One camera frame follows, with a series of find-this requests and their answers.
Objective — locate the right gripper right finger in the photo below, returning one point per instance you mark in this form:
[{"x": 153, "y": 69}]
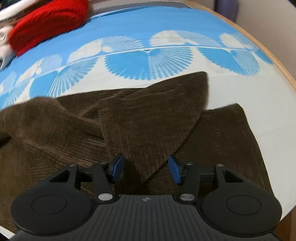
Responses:
[{"x": 226, "y": 200}]

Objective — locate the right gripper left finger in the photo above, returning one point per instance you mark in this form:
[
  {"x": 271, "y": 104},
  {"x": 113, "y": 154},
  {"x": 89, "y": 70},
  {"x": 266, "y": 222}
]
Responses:
[{"x": 66, "y": 199}]

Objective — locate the dark brown corduroy pants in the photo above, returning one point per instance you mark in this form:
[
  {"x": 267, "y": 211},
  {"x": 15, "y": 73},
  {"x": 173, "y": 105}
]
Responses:
[{"x": 42, "y": 135}]

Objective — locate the white folded quilt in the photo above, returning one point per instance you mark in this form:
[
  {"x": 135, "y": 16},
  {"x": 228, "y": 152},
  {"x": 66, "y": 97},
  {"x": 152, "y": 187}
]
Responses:
[{"x": 7, "y": 53}]

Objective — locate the blue white patterned bedsheet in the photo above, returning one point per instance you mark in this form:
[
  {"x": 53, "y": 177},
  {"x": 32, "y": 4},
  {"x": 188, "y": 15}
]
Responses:
[{"x": 137, "y": 47}]

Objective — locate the red folded blanket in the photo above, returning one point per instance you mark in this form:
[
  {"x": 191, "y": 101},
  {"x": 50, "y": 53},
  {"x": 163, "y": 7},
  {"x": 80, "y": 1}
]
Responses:
[{"x": 46, "y": 22}]

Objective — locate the purple paper bag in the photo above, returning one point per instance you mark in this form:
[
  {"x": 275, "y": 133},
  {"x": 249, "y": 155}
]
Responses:
[{"x": 227, "y": 8}]

